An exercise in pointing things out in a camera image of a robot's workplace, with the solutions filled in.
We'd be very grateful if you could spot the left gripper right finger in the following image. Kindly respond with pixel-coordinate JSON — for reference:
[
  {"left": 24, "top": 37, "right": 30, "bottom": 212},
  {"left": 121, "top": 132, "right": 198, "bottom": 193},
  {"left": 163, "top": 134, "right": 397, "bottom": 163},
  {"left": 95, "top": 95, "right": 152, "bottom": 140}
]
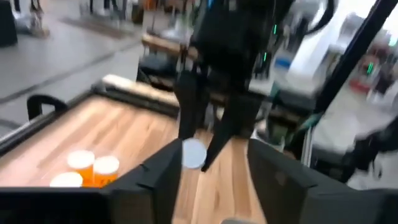
[{"left": 247, "top": 138, "right": 358, "bottom": 224}]

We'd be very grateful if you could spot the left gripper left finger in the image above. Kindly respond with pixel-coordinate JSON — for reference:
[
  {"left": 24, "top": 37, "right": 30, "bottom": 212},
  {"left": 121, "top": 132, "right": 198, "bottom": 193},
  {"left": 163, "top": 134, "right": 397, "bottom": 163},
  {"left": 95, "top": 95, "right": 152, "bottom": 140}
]
[{"left": 104, "top": 138, "right": 183, "bottom": 224}]

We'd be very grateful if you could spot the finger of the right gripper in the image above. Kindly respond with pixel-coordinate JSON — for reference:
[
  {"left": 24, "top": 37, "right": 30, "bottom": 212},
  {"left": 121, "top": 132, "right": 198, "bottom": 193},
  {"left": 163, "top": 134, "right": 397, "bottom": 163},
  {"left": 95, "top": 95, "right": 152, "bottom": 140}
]
[
  {"left": 201, "top": 93, "right": 264, "bottom": 172},
  {"left": 173, "top": 70, "right": 203, "bottom": 141}
]

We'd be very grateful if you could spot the large orange pill bottle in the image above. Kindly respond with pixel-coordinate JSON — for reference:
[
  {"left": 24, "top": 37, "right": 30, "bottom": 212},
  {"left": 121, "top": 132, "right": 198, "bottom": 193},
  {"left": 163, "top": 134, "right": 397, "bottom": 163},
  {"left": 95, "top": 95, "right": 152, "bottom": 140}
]
[
  {"left": 92, "top": 155, "right": 121, "bottom": 187},
  {"left": 67, "top": 149, "right": 96, "bottom": 187},
  {"left": 49, "top": 171, "right": 84, "bottom": 188}
]

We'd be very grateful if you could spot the black aluminium table frame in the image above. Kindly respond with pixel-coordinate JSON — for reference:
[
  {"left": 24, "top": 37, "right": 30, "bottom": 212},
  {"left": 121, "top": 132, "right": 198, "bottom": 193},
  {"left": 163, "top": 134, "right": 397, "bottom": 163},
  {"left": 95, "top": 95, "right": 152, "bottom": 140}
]
[{"left": 0, "top": 0, "right": 398, "bottom": 156}]

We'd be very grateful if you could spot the black frame handle bracket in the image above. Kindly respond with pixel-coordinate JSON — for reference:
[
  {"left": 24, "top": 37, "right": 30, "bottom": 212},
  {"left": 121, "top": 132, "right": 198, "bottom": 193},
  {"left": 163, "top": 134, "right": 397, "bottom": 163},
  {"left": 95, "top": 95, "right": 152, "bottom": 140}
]
[{"left": 26, "top": 94, "right": 68, "bottom": 121}]

